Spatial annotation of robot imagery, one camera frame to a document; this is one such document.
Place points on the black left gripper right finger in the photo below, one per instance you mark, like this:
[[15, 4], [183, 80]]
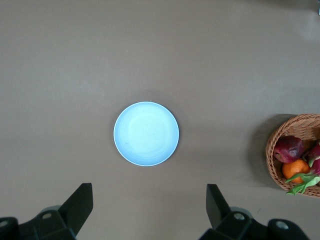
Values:
[[220, 212]]

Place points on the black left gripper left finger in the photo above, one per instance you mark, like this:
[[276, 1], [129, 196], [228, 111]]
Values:
[[75, 207]]

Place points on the dark red apple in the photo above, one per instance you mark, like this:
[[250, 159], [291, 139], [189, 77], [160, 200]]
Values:
[[287, 150]]

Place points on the orange tangerine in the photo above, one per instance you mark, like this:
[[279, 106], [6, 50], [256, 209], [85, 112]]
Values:
[[295, 170]]

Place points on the light blue round plate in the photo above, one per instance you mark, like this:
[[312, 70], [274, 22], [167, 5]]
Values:
[[146, 133]]

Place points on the pink dragon fruit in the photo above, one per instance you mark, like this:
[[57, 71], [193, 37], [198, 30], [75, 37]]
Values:
[[315, 157]]

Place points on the brown woven wicker basket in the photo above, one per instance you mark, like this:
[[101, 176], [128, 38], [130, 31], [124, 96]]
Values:
[[297, 125]]

